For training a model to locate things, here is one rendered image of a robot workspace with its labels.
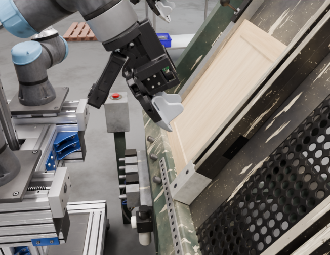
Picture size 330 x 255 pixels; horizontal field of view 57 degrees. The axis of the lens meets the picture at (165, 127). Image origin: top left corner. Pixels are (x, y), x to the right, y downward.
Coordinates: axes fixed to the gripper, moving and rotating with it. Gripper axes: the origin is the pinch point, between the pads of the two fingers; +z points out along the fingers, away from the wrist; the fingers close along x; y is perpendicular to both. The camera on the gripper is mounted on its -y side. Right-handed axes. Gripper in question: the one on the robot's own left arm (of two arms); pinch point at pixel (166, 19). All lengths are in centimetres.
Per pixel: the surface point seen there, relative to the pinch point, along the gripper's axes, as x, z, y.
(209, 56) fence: 5.9, 22.7, 5.5
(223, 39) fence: 9.3, 19.2, 12.7
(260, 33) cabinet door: -0.3, 17.5, 30.4
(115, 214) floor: -23, 100, -100
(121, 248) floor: -44, 103, -82
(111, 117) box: -10, 30, -52
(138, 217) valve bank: -57, 46, -17
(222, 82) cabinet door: -10.5, 26.7, 14.4
